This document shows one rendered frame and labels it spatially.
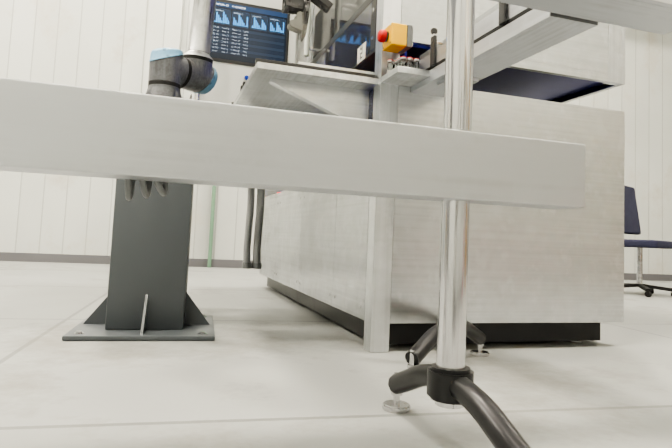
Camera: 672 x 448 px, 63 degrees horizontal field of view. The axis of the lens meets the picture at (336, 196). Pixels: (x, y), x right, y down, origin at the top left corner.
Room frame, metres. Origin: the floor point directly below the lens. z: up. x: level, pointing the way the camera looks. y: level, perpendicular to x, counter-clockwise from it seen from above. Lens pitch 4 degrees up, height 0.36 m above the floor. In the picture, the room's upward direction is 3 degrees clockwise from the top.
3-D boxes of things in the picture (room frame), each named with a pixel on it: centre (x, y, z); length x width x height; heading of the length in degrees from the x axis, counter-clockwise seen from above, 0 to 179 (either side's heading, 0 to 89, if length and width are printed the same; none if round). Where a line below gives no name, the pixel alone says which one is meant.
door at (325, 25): (2.44, 0.08, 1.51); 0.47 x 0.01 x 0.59; 18
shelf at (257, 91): (2.04, 0.13, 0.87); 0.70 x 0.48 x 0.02; 18
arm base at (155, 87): (1.99, 0.65, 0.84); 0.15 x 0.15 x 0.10
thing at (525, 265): (2.88, -0.29, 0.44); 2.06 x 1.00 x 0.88; 18
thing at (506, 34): (1.47, -0.39, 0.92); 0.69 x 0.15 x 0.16; 18
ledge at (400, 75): (1.70, -0.22, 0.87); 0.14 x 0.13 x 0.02; 108
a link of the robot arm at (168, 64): (1.99, 0.65, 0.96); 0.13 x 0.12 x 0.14; 143
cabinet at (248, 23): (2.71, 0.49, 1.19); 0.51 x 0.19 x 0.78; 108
